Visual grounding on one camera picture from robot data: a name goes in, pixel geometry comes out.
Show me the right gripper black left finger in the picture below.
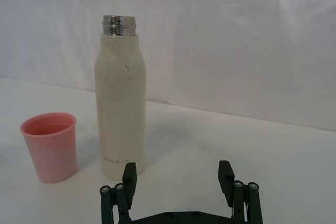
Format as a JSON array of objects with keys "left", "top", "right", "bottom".
[{"left": 99, "top": 162, "right": 138, "bottom": 224}]

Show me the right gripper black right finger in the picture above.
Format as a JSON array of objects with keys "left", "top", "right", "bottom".
[{"left": 217, "top": 160, "right": 261, "bottom": 224}]

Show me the cream vacuum bottle steel neck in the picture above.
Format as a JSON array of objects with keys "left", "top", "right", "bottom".
[{"left": 96, "top": 14, "right": 147, "bottom": 177}]

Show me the white table cloth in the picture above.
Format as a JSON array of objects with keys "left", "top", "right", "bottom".
[{"left": 0, "top": 78, "right": 336, "bottom": 224}]

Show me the pink plastic cup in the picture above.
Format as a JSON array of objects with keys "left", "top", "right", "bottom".
[{"left": 19, "top": 112, "right": 77, "bottom": 184}]

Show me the white curtain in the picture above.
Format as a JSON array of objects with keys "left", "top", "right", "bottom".
[{"left": 0, "top": 0, "right": 336, "bottom": 133}]

